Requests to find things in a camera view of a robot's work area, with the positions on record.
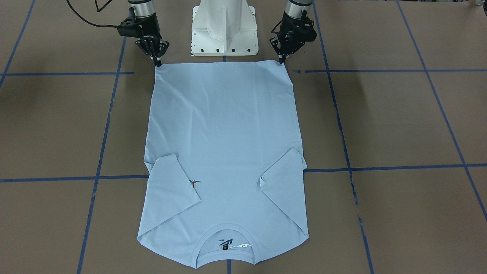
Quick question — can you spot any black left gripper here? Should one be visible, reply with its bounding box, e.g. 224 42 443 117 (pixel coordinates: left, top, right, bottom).
269 15 318 64

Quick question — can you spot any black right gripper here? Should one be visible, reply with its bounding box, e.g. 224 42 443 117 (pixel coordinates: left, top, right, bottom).
135 13 169 67

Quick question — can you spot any light blue t-shirt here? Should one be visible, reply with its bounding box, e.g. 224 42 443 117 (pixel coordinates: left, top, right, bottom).
137 60 309 269

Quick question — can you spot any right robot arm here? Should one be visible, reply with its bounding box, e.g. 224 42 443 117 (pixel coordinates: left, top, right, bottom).
128 0 169 67

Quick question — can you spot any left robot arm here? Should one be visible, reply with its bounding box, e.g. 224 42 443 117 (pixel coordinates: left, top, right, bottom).
269 0 318 64

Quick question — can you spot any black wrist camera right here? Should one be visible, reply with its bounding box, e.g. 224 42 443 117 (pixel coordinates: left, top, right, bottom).
116 17 143 38

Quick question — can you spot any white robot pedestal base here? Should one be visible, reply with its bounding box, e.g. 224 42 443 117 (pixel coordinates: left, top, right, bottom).
190 0 259 57

